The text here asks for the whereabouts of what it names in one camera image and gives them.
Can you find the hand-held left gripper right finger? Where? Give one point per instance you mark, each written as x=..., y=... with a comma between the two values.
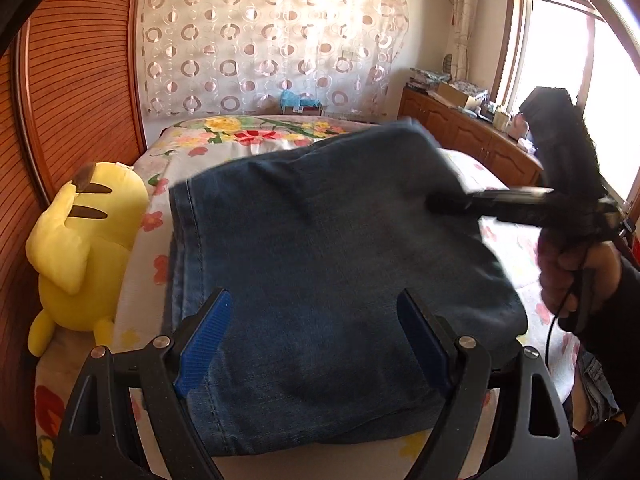
x=422, y=340

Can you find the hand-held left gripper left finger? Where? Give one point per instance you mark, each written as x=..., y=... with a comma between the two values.
x=205, y=340

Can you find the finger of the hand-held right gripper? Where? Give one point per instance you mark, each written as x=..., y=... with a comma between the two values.
x=490, y=202

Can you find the blue denim pants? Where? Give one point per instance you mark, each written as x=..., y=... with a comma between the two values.
x=325, y=260

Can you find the person's right forearm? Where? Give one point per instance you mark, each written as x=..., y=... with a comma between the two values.
x=615, y=340

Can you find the person's right hand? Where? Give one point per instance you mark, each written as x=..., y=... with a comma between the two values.
x=602, y=270

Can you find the pink figurine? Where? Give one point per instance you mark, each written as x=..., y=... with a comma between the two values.
x=517, y=127

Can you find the wooden low cabinet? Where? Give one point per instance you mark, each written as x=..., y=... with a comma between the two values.
x=465, y=130

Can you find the white flowered bed sheet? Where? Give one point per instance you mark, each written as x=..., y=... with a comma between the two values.
x=145, y=290

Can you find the open cardboard box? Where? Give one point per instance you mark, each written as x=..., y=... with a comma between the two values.
x=455, y=96

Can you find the stack of magazines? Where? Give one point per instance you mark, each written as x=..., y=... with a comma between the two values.
x=427, y=79

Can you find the yellow plush toy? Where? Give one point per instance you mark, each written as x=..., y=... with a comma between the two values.
x=75, y=260

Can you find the beige patterned curtain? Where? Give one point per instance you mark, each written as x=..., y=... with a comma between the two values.
x=465, y=20

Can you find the person's denim clad leg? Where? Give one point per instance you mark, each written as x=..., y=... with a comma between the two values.
x=597, y=385

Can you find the floral blanket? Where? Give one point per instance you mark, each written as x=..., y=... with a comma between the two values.
x=260, y=132

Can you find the wooden headboard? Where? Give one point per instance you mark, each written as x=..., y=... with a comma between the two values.
x=75, y=85

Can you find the sheer curtain with circles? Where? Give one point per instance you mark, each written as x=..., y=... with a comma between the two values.
x=250, y=35

